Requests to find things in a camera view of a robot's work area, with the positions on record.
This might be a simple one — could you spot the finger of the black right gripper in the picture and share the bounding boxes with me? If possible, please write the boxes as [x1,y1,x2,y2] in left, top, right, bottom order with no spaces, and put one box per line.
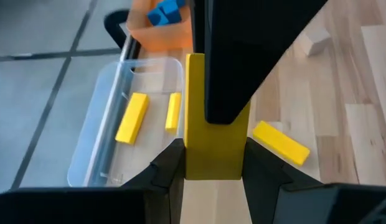
[190,0,209,54]
[204,0,328,125]

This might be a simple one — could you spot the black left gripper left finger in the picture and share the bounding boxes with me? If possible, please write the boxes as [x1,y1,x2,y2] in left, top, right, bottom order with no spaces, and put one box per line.
[121,138,186,224]

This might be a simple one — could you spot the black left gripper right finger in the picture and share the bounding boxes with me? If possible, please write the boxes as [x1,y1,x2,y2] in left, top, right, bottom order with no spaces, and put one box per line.
[242,137,324,224]

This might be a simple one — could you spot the long blue block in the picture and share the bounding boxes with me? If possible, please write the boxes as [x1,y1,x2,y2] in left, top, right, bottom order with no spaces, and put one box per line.
[157,0,187,24]

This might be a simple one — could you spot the small blue block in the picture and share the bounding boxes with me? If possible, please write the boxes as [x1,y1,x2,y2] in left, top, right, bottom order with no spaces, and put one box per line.
[146,7,171,27]

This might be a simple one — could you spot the long yellow block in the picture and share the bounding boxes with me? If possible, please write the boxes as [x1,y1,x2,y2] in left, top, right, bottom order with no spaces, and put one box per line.
[183,52,252,181]

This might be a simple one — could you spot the natural wood cube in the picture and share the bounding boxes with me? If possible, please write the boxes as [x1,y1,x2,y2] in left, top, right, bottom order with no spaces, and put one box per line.
[299,26,332,57]

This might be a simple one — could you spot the translucent orange bin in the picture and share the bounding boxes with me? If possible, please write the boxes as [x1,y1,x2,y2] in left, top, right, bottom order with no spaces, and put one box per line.
[126,0,194,53]

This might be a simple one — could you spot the clear plastic bin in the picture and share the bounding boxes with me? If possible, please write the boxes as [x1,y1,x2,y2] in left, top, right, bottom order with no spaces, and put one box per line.
[67,57,185,188]

